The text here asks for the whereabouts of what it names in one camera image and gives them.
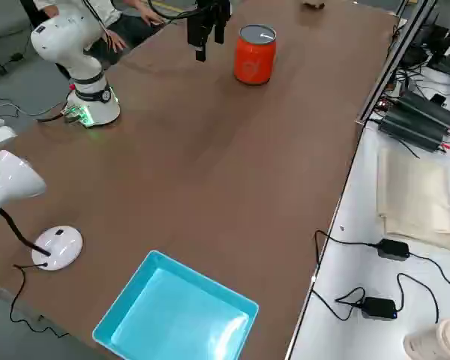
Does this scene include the person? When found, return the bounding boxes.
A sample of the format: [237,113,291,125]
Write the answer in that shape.
[32,0,164,76]

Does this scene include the white device yellow sticker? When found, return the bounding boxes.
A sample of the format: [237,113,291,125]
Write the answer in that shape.
[0,125,17,156]

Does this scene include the black adapter cable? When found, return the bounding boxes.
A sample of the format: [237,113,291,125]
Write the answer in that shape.
[313,229,380,279]
[408,252,450,298]
[394,272,442,326]
[311,286,367,322]

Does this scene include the black power adapter blue light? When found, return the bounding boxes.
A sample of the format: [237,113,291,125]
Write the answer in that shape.
[360,296,398,321]

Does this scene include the grey floor cable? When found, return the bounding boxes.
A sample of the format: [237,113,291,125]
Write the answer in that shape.
[0,80,73,118]

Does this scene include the folded beige cloth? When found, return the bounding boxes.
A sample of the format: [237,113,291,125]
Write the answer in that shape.
[376,146,450,254]

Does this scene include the black lamp cable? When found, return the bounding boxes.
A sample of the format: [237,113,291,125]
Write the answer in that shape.
[9,262,71,339]

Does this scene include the blue plastic tray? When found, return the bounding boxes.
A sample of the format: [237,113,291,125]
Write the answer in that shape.
[91,250,260,360]

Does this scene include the silver aluminium frame rail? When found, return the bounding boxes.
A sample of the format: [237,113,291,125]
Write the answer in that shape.
[355,0,437,125]

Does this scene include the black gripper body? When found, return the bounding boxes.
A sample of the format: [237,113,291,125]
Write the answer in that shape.
[187,0,232,24]

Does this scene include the red trash bin grey lid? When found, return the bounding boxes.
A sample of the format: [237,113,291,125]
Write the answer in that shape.
[233,24,278,87]

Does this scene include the black finned power supply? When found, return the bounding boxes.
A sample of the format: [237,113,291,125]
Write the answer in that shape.
[395,89,450,129]
[377,108,450,154]

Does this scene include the black monitor stand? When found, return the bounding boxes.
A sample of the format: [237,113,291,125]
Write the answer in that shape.
[400,13,450,80]

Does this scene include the white desk lamp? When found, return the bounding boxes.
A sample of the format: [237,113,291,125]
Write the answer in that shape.
[0,148,85,272]

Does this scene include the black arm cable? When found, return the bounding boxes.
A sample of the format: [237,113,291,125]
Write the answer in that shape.
[148,0,200,26]

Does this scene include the beige plastic spool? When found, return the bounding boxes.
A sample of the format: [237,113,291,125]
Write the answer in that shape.
[402,318,450,360]

